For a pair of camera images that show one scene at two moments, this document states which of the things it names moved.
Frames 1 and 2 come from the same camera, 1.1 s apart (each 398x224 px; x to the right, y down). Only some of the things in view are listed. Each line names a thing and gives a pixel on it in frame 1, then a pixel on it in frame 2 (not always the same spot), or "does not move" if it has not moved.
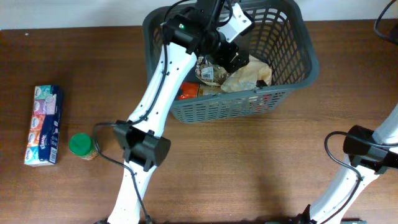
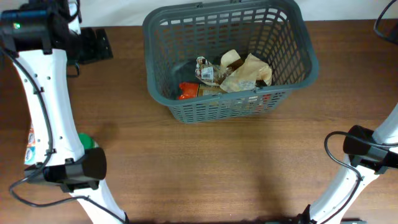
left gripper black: [227, 55] -> [96, 52]
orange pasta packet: [189, 91] does not move
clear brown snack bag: [211, 73] does not move
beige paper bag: [247, 77] does not move
